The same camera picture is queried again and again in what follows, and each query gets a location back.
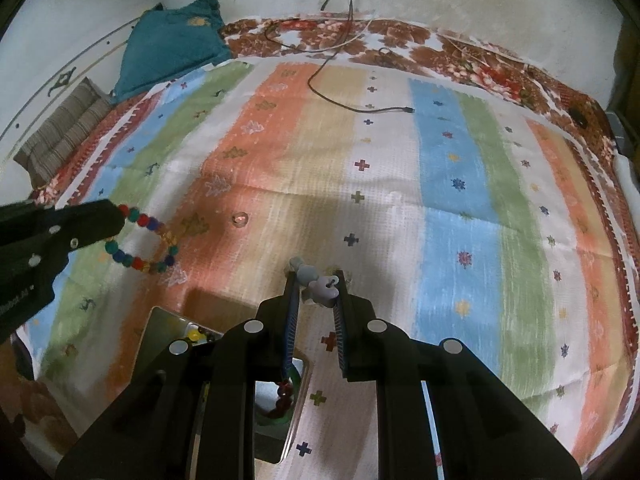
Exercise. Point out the metal tin box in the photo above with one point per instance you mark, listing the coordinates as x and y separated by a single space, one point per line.
165 320

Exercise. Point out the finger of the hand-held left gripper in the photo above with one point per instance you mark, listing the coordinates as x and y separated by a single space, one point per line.
90 222
20 212

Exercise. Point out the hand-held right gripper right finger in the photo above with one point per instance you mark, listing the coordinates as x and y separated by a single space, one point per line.
342 330

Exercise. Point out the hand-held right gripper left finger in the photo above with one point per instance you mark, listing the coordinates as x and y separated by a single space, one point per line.
290 330

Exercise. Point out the clear glass bead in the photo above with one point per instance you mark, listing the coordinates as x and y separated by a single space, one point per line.
240 219

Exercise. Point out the floral bedsheet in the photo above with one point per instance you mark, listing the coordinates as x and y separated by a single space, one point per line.
425 40

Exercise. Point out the colourful striped blanket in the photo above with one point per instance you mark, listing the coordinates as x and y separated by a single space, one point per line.
400 185

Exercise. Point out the teal pillow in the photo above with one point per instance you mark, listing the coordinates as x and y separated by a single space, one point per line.
165 45

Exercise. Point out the striped brown cushion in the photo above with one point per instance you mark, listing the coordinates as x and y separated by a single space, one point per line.
65 130

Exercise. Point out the green jade bangle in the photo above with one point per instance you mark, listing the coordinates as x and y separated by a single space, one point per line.
272 420

